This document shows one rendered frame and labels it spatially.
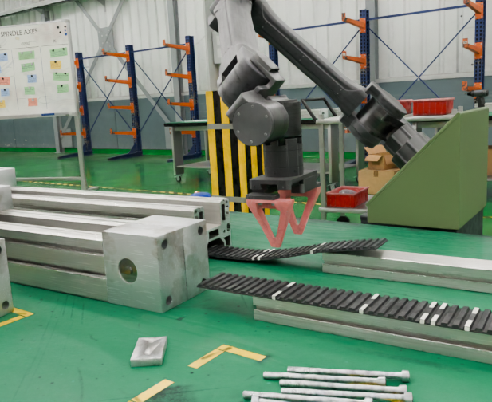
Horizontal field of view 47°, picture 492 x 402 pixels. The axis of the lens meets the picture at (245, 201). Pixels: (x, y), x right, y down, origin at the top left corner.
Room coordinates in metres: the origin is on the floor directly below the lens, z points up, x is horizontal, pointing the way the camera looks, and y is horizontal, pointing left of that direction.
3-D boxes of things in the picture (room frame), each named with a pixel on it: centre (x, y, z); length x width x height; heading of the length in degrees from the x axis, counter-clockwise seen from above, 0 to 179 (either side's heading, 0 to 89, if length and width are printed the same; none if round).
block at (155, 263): (0.71, 0.11, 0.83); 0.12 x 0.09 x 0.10; 148
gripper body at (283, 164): (0.81, -0.06, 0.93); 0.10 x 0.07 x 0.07; 150
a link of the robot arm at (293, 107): (0.81, -0.05, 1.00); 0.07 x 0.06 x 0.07; 153
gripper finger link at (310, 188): (0.83, -0.07, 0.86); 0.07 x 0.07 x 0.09; 60
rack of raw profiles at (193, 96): (11.15, 2.34, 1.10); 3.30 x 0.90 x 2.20; 53
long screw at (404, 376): (0.46, -0.08, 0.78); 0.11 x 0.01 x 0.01; 75
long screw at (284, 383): (0.44, -0.07, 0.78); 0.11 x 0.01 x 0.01; 74
